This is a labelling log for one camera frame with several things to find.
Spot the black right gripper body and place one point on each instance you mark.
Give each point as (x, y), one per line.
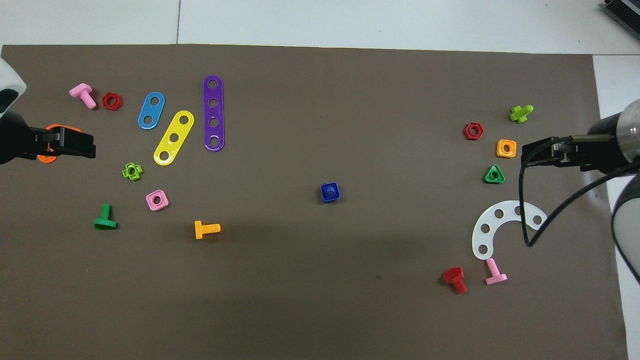
(600, 150)

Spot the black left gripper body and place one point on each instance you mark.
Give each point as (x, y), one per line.
(20, 142)

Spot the blue plastic bolt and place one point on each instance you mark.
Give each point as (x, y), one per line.
(329, 190)

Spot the blue square plastic nut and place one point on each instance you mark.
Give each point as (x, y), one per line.
(324, 198)

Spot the orange heart-shaped plastic plate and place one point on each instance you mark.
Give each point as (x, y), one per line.
(46, 159)

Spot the lime green cross-head bolt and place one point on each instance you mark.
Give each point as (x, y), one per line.
(520, 114)

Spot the pink plastic bolt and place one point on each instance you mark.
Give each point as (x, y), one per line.
(84, 93)
(495, 274)

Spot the red hexagonal plastic nut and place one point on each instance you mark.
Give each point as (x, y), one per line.
(467, 132)
(105, 101)

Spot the orange square plastic nut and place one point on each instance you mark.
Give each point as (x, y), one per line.
(500, 153)

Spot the lime green cross-shaped nut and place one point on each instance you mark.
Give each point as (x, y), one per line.
(132, 165)

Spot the green triangular plastic nut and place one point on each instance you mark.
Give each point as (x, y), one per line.
(487, 179)

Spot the dark green plastic bolt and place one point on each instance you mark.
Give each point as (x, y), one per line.
(105, 220)

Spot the blue two-hole plastic plate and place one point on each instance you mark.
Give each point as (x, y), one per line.
(151, 110)

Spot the white curved five-hole plate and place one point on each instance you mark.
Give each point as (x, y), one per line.
(490, 221)

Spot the pink square plastic nut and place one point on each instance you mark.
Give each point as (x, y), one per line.
(163, 205)

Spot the yellow three-hole plastic plate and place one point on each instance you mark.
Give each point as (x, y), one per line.
(179, 129)

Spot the purple four-hole plastic plate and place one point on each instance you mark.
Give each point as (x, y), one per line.
(213, 112)

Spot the grey ribbed metal device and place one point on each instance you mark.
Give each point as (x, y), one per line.
(622, 10)

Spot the orange plastic bolt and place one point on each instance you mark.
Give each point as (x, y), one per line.
(205, 229)

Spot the red plastic bolt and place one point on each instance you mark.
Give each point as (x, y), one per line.
(456, 277)

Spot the brown table mat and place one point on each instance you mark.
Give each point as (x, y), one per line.
(320, 275)

